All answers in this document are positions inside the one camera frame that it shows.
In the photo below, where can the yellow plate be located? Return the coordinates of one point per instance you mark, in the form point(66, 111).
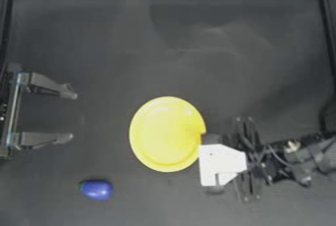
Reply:
point(166, 135)

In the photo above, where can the blue toy eggplant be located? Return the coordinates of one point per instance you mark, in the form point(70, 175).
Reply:
point(98, 189)

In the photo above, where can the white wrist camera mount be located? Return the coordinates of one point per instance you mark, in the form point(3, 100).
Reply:
point(221, 164)

